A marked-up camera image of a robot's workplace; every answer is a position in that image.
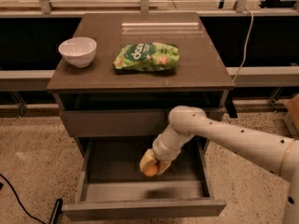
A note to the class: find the metal railing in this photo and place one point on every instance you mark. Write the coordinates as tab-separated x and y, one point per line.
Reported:
77	8

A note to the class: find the black object on floor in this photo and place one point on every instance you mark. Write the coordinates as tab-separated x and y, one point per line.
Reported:
56	211

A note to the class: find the closed grey top drawer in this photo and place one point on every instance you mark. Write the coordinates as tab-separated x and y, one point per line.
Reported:
109	123

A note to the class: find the cardboard box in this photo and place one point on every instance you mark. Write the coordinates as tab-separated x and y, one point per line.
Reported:
291	119

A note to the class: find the green snack bag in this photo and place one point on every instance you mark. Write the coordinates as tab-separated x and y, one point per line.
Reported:
147	57

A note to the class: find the white ceramic bowl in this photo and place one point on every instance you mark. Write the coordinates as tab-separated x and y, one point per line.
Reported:
78	51

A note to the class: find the grey drawer cabinet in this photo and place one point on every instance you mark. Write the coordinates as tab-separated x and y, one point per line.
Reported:
200	80

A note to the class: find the orange fruit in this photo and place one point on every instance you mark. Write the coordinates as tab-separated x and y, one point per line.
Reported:
151	170

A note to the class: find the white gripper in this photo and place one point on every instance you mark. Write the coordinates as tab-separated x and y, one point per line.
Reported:
162	155

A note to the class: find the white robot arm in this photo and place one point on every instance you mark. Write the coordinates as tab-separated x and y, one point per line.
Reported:
274	153

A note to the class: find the open middle drawer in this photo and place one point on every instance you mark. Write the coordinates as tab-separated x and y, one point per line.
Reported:
111	185

